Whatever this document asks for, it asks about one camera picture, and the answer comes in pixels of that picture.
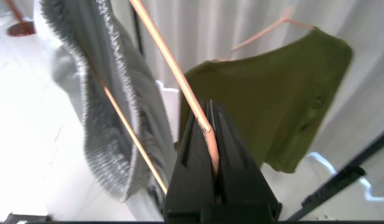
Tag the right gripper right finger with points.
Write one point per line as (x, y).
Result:
(241, 186)

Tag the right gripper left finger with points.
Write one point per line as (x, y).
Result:
(188, 180)

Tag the pale grey shorts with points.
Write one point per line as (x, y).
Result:
(117, 149)

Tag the green long-sleeved shirt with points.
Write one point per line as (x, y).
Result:
(257, 99)

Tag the pink clothes hanger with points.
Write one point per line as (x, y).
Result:
(260, 33)
(179, 74)

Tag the black clothes rack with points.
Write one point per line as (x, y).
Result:
(331, 183)

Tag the brown round stand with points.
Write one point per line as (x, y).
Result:
(22, 28)

